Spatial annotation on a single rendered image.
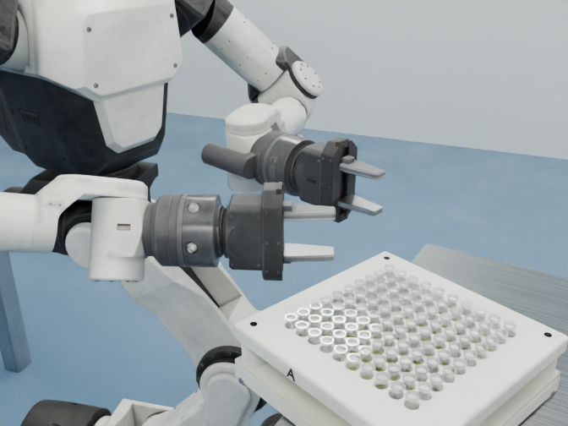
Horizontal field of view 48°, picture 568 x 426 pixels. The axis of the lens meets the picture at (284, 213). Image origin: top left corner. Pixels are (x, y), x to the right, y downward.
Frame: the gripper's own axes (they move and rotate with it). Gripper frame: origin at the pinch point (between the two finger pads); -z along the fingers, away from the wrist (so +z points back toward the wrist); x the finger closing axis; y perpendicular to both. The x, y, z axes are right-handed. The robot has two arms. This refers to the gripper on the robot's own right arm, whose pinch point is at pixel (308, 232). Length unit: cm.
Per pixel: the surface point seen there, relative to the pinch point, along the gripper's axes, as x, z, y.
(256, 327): 4.2, 5.3, 13.5
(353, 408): 4.2, -4.0, 25.1
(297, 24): 30, 8, -356
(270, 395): 9.8, 3.6, 17.4
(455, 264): 11.3, -21.3, -13.1
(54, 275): 100, 103, -153
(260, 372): 8.8, 4.8, 15.0
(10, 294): 72, 91, -95
